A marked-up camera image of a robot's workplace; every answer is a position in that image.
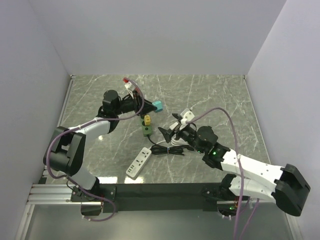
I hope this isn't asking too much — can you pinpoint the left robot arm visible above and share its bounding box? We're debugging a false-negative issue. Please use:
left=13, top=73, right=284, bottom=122
left=43, top=89, right=163, bottom=201

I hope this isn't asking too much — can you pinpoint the white power strip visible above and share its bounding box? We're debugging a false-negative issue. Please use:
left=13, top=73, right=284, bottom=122
left=126, top=147, right=152, bottom=180

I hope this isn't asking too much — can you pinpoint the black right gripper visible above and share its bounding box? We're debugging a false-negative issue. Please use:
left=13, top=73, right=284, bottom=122
left=158, top=123, right=205, bottom=154

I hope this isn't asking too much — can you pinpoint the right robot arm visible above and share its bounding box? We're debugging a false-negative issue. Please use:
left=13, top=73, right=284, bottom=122
left=159, top=111, right=311, bottom=217

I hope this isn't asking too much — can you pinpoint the black coiled cable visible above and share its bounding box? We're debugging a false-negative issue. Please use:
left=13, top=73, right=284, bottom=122
left=147, top=136, right=195, bottom=157

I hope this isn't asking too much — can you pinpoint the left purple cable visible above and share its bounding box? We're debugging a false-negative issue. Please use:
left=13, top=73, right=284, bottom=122
left=47, top=78, right=146, bottom=222

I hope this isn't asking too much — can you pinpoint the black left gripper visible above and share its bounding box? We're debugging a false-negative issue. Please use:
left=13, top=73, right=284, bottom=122
left=114, top=90, right=158, bottom=117

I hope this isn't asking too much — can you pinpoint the yellow plug adapter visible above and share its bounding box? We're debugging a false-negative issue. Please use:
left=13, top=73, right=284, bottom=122
left=143, top=115, right=151, bottom=126

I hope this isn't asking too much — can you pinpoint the teal plug adapter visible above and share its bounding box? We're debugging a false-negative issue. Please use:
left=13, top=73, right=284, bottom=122
left=152, top=100, right=163, bottom=113

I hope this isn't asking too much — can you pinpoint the white coiled cable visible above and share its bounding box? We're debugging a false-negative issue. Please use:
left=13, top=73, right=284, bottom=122
left=149, top=138, right=191, bottom=148

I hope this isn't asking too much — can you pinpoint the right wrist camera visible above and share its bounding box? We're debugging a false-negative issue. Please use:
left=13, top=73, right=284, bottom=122
left=180, top=108, right=195, bottom=125

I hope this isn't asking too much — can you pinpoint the black base beam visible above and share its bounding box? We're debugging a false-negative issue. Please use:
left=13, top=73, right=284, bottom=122
left=69, top=183, right=251, bottom=215

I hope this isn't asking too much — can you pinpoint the green power strip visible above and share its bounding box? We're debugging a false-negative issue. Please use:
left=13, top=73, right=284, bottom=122
left=140, top=117, right=153, bottom=137

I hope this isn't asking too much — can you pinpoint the white plug adapter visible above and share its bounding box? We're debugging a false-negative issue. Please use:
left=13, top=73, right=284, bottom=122
left=169, top=122, right=179, bottom=130

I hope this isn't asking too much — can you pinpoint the aluminium frame rail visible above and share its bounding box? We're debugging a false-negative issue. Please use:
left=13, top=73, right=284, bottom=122
left=26, top=182, right=292, bottom=205

